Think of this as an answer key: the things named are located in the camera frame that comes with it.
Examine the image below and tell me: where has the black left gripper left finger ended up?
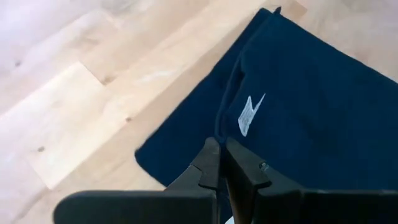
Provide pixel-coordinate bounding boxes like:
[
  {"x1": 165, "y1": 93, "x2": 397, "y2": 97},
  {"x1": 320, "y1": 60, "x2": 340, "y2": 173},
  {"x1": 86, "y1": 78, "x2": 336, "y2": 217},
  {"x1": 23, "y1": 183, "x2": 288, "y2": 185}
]
[{"x1": 52, "y1": 136, "x2": 221, "y2": 224}]

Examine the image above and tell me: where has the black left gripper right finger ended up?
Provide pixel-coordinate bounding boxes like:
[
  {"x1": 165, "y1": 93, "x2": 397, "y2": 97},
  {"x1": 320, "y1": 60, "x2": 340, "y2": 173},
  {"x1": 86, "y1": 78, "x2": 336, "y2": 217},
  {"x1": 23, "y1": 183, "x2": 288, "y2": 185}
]
[{"x1": 223, "y1": 136, "x2": 398, "y2": 224}]

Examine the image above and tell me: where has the navy blue towel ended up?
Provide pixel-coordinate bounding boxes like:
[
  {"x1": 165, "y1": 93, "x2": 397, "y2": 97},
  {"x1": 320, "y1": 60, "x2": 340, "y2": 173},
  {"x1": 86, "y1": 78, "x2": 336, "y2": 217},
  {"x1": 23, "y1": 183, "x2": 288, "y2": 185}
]
[{"x1": 134, "y1": 6, "x2": 398, "y2": 224}]

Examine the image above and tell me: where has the white sewn fabric label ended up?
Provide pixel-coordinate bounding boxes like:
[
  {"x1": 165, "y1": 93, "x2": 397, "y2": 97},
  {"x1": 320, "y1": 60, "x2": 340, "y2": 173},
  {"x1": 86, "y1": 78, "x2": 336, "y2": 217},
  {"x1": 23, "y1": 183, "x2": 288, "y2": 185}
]
[{"x1": 238, "y1": 92, "x2": 267, "y2": 138}]

